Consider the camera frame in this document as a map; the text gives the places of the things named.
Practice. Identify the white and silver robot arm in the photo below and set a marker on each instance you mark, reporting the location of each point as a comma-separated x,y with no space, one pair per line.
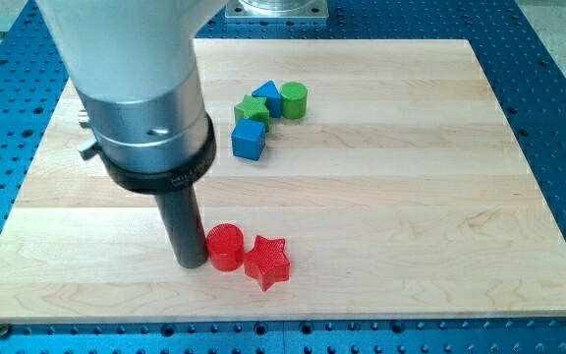
134,67

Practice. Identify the light wooden board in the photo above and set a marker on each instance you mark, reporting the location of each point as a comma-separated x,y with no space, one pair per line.
402,193

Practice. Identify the blue cube block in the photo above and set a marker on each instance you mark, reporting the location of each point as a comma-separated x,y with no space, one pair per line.
248,139

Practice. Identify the green star block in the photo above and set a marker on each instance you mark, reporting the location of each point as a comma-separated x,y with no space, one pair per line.
253,108

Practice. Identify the green cylinder block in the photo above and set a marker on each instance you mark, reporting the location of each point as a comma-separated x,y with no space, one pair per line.
294,100

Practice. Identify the red cylinder block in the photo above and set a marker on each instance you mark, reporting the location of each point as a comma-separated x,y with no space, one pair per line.
225,244

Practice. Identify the red star block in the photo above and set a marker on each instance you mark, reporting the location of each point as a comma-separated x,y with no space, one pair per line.
267,263

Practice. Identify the blue triangle block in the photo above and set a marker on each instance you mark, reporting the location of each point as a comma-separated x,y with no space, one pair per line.
272,96

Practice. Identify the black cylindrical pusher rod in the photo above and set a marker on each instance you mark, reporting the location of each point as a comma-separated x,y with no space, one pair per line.
181,217

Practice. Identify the blue perforated table plate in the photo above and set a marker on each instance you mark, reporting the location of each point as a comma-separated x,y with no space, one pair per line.
525,80

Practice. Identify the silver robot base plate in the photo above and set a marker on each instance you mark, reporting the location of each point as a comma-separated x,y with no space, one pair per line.
277,10

